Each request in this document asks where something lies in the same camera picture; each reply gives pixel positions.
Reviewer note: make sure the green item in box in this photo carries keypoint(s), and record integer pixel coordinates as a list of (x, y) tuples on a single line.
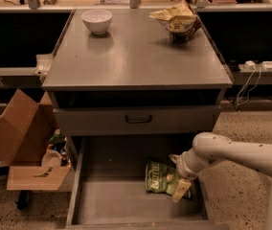
[(57, 138)]

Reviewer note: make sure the grey drawer cabinet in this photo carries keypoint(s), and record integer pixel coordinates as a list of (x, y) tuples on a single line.
[(135, 64)]

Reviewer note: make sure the brown cardboard box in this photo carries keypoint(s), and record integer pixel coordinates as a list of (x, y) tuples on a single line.
[(25, 130)]

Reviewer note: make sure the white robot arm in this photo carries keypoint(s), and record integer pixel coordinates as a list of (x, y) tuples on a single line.
[(208, 149)]

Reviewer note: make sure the white power strip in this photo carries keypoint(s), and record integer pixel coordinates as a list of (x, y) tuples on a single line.
[(252, 65)]

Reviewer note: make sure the closed grey drawer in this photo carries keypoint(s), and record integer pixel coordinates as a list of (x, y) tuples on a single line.
[(111, 120)]

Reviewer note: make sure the white ceramic bowl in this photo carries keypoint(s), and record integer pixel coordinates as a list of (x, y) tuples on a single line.
[(97, 21)]

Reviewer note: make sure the yellow crumpled chip bag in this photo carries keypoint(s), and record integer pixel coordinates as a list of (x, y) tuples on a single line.
[(179, 20)]

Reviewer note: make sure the green jalapeno chip bag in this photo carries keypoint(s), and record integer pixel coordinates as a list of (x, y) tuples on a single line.
[(161, 178)]

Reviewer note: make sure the open grey lower drawer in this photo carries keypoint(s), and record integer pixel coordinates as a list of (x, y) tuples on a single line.
[(109, 190)]

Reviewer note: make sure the white round lid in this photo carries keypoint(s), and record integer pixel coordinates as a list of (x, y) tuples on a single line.
[(51, 159)]

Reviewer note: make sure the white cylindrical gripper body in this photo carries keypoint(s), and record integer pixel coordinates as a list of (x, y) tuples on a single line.
[(183, 168)]

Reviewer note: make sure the black drawer handle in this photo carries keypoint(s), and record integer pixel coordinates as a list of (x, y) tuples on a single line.
[(143, 119)]

